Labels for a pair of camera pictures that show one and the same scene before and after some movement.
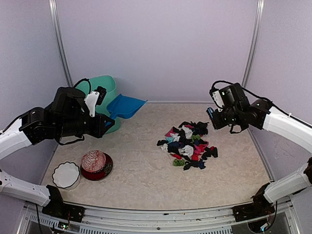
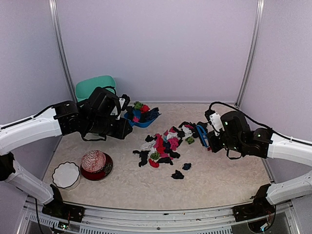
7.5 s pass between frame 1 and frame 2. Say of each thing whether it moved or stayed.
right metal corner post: stayed
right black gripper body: moved
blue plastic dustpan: moved
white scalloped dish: stayed
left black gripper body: moved
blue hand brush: moved
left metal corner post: stayed
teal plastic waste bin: stayed
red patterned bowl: stayed
